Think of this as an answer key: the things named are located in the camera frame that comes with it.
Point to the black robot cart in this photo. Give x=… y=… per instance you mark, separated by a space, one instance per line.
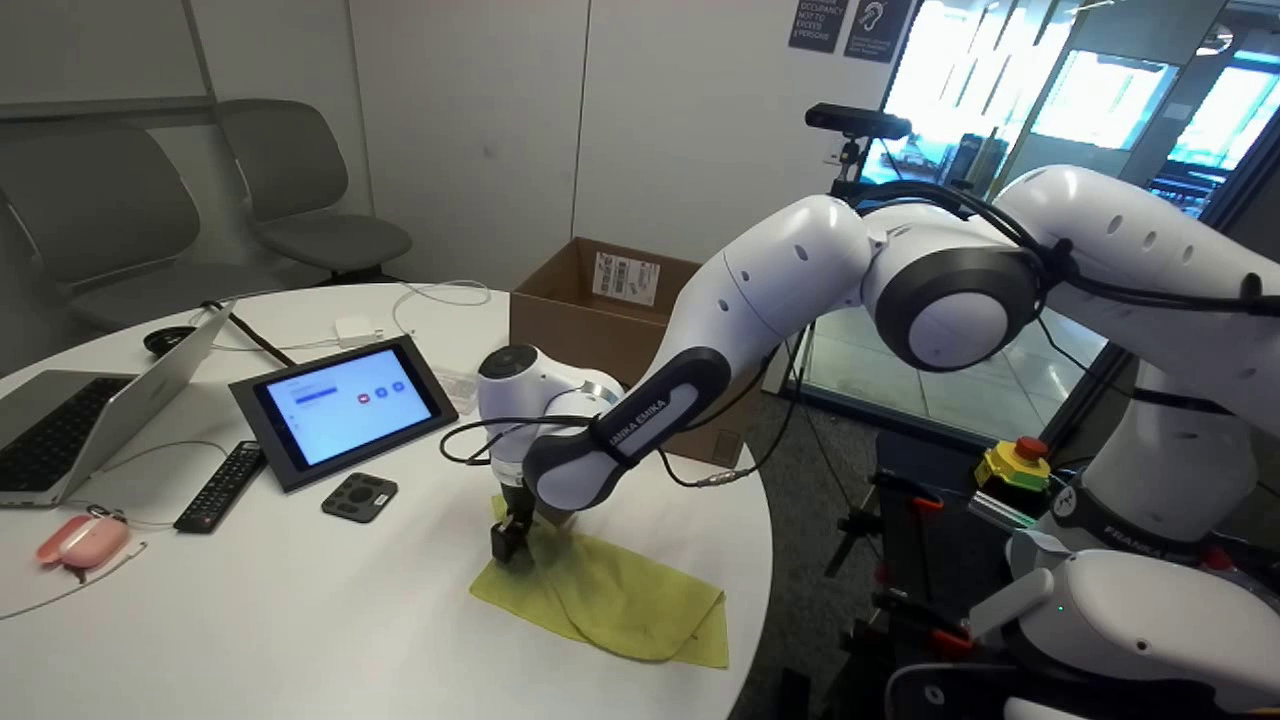
x=920 y=587

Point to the black round puck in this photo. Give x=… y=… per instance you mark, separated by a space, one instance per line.
x=168 y=343

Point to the yellow-green towel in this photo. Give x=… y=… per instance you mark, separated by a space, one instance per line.
x=624 y=603

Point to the yellow red emergency stop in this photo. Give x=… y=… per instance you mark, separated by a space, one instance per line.
x=1014 y=464

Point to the orange black clamp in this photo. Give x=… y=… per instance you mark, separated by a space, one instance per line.
x=952 y=642
x=929 y=506

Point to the brown cardboard box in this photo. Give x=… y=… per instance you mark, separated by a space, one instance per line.
x=573 y=334

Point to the black stereo camera bar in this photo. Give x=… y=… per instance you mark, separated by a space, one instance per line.
x=862 y=122

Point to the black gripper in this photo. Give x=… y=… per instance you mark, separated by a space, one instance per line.
x=519 y=506

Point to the pink computer mouse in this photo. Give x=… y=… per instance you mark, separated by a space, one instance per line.
x=80 y=542

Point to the black remote control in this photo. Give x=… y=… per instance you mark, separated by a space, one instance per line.
x=221 y=485

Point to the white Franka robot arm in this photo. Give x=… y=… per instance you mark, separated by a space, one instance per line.
x=802 y=267

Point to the black tablet blue screen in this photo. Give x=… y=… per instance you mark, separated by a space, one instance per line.
x=347 y=406

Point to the silver laptop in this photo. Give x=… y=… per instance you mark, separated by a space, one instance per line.
x=122 y=413

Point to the dark blue wall sign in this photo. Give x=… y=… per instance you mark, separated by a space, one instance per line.
x=819 y=27
x=881 y=27

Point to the small black phone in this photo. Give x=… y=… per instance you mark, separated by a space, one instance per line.
x=359 y=499

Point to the grey lounge chair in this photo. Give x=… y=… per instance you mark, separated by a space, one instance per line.
x=332 y=243
x=92 y=202

